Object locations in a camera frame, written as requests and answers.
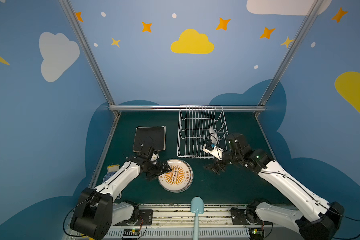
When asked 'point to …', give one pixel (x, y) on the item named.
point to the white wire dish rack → (194, 122)
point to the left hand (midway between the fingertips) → (165, 172)
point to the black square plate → (147, 137)
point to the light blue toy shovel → (197, 206)
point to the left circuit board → (131, 232)
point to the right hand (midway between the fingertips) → (209, 156)
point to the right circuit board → (256, 233)
